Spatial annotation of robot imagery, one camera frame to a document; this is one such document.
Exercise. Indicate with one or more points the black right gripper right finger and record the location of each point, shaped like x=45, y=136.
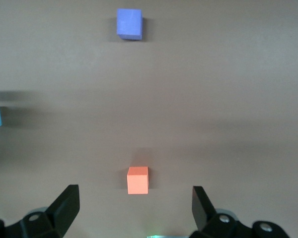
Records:
x=206, y=213

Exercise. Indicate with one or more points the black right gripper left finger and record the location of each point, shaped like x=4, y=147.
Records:
x=57, y=213

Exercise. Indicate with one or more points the orange foam block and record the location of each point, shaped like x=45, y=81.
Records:
x=137, y=180

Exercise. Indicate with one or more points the purple foam block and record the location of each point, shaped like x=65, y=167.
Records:
x=129, y=24

